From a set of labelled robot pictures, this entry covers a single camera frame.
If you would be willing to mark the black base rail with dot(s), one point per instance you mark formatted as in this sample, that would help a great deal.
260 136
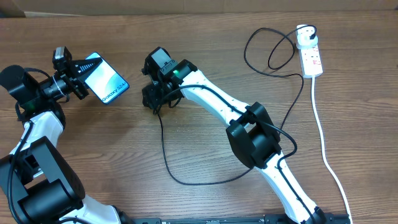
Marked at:
267 219

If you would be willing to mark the white power strip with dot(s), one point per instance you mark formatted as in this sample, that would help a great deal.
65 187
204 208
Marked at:
311 62

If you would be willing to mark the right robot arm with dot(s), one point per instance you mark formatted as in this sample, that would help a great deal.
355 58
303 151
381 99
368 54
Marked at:
253 138

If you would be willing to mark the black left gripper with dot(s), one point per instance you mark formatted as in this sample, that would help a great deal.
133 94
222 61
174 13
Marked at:
75 73

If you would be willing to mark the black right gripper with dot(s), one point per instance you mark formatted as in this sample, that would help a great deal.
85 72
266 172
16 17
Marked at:
158 101

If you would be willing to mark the blue Samsung Galaxy smartphone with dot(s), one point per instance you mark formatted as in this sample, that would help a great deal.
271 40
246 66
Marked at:
106 83

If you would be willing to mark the white charger plug adapter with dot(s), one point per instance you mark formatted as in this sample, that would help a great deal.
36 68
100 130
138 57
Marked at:
306 36

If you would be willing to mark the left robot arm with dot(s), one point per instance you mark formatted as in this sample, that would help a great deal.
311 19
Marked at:
39 184

